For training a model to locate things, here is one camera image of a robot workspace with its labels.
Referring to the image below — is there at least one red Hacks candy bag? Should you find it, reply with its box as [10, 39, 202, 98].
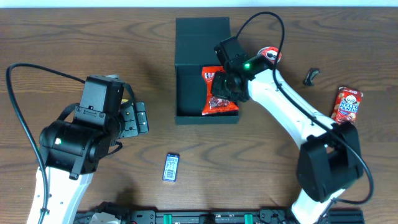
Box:
[201, 66, 239, 115]

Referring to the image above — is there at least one red Pringles can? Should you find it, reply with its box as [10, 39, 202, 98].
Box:
[257, 46, 282, 63]

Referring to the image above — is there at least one black gift box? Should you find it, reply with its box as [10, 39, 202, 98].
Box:
[175, 17, 239, 125]

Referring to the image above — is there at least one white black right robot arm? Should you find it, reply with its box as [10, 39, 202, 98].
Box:
[211, 53, 371, 223]

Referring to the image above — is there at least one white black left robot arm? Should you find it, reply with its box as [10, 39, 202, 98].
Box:
[27, 100, 149, 223]

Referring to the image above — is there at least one red Hello Panda pack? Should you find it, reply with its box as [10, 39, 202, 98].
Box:
[331, 87, 363, 124]

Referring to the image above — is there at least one blue white small box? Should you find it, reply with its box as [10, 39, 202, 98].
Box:
[162, 154, 180, 182]

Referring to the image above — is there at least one small black clip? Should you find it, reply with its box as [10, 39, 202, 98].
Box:
[303, 68, 320, 86]

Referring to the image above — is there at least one black rail with green clips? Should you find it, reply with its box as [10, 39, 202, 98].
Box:
[74, 202, 364, 224]

